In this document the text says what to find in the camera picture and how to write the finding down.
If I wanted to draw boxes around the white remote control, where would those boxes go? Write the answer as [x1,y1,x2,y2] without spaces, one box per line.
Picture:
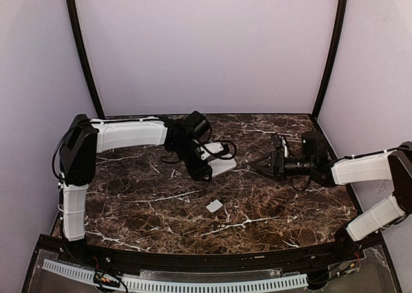
[208,155,237,178]

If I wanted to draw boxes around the white battery cover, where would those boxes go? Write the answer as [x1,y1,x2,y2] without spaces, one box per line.
[206,200,223,213]

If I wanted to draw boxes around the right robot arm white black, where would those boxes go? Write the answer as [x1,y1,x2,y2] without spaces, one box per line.
[250,131,411,242]

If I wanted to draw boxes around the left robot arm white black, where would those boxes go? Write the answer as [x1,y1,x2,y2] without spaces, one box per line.
[51,111,212,242]

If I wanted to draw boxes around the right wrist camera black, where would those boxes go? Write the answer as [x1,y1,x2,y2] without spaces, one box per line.
[273,135,288,157]

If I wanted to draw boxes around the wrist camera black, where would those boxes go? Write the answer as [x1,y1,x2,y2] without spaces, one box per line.
[273,135,288,157]
[198,142,229,160]

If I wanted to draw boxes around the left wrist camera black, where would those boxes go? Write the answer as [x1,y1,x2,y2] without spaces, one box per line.
[198,142,229,160]

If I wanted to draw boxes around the white slotted cable duct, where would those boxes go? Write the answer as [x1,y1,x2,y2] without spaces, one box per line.
[42,259,308,292]

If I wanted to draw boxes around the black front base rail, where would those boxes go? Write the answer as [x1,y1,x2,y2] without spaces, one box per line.
[23,234,401,292]

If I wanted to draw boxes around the right black frame post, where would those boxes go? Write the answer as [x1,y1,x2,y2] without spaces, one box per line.
[312,0,348,120]

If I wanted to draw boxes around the black frame post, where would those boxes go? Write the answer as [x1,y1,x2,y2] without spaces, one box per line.
[66,0,106,119]
[312,0,348,120]

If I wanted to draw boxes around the left black frame post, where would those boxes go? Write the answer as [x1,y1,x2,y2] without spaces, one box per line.
[66,0,106,119]

